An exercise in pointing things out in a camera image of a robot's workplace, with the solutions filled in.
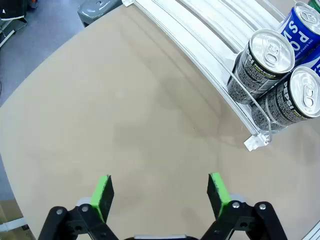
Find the white can dispenser rack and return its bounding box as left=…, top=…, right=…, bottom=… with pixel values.
left=121, top=0, right=320, bottom=152

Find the brown cardboard box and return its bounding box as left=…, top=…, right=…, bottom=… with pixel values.
left=0, top=199, right=33, bottom=240

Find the black Pepsi can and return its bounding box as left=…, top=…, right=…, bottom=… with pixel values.
left=226, top=28, right=296, bottom=105
left=250, top=66, right=320, bottom=131

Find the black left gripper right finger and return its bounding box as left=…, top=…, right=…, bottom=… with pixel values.
left=201, top=172, right=288, bottom=240

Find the blue Pocari Sweat can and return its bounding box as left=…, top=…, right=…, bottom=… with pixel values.
left=277, top=1, right=320, bottom=61
left=296, top=44, right=320, bottom=77

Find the black jacket on chair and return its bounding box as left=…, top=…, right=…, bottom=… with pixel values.
left=0, top=0, right=28, bottom=25

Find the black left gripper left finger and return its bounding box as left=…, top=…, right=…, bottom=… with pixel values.
left=37, top=174, right=120, bottom=240

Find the grey plastic stool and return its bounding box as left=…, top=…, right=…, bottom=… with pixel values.
left=76, top=0, right=124, bottom=28

